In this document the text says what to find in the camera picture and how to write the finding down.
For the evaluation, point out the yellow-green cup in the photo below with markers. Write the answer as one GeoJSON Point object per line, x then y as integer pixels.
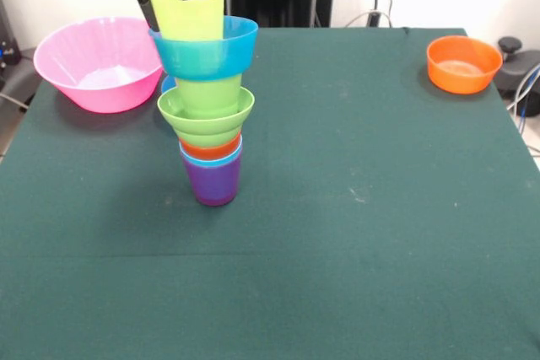
{"type": "Point", "coordinates": [190, 18]}

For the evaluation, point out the blue bowl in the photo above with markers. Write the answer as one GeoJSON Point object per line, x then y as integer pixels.
{"type": "Point", "coordinates": [202, 60]}
{"type": "Point", "coordinates": [167, 84]}

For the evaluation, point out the green bowl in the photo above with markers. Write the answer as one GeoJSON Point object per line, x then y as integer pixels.
{"type": "Point", "coordinates": [206, 128]}

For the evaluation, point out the orange cup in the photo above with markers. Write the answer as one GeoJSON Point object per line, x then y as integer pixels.
{"type": "Point", "coordinates": [206, 151]}

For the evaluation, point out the blue cup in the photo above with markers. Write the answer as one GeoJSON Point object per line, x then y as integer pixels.
{"type": "Point", "coordinates": [211, 162]}

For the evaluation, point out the purple cup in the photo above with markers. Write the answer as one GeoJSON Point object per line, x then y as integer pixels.
{"type": "Point", "coordinates": [213, 183]}

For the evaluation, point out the orange bowl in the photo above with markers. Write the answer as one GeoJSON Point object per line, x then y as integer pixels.
{"type": "Point", "coordinates": [462, 82]}

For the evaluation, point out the large pink bowl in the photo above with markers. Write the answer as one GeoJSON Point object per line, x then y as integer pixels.
{"type": "Point", "coordinates": [63, 65]}

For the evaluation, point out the black device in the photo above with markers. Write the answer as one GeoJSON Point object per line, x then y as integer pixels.
{"type": "Point", "coordinates": [8, 52]}

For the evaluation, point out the black plug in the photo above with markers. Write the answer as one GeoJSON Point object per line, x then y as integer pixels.
{"type": "Point", "coordinates": [374, 18]}

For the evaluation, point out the dark green table cloth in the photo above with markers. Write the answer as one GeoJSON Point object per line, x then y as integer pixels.
{"type": "Point", "coordinates": [270, 271]}

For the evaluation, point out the black office chair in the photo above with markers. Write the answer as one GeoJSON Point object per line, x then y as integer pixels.
{"type": "Point", "coordinates": [519, 69]}

